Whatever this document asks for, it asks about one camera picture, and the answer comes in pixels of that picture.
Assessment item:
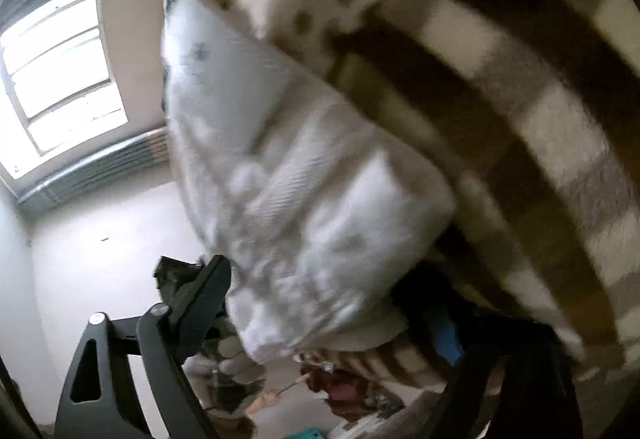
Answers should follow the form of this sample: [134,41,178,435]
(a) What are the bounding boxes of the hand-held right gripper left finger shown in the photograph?
[54,255,233,439]

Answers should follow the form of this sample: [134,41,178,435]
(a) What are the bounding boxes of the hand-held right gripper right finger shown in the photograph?
[390,276,586,439]

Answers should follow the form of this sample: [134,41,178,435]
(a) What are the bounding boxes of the white pants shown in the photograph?
[162,0,458,366]

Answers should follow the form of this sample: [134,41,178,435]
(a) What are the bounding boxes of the dark cluttered stand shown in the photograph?
[152,255,207,300]

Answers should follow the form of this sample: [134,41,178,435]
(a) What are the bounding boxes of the pile of clothes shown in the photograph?
[299,353,403,426]

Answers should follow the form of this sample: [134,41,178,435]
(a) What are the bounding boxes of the brown checked blanket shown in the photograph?
[192,0,640,392]

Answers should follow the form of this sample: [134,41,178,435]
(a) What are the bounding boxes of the window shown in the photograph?
[0,0,129,178]

